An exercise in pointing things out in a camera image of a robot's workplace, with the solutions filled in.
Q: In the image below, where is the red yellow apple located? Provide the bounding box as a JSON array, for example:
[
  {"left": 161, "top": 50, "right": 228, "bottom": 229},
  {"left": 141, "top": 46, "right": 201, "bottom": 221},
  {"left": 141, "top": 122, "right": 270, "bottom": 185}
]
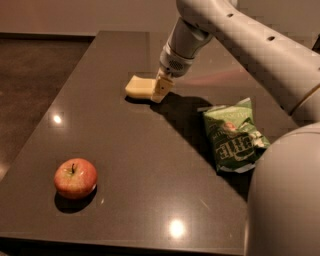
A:
[{"left": 54, "top": 158, "right": 98, "bottom": 200}]

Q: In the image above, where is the yellow sponge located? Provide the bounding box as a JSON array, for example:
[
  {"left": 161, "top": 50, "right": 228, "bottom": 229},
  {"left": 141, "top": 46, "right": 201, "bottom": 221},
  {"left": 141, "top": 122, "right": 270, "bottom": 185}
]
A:
[{"left": 125, "top": 75, "right": 155, "bottom": 99}]

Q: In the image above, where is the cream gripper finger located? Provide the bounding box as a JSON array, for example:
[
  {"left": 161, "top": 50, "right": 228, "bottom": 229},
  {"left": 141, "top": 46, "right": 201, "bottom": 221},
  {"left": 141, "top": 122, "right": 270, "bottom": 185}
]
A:
[{"left": 151, "top": 75, "right": 174, "bottom": 103}]

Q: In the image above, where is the green chip bag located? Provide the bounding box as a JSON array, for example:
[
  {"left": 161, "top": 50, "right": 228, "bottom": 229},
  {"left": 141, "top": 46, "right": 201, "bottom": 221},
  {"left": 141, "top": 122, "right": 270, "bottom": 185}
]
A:
[{"left": 197, "top": 98, "right": 270, "bottom": 173}]

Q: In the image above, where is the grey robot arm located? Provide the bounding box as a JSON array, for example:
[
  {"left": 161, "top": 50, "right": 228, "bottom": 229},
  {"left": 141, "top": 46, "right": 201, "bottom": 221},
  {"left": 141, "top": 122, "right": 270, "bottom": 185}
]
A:
[{"left": 152, "top": 0, "right": 320, "bottom": 256}]

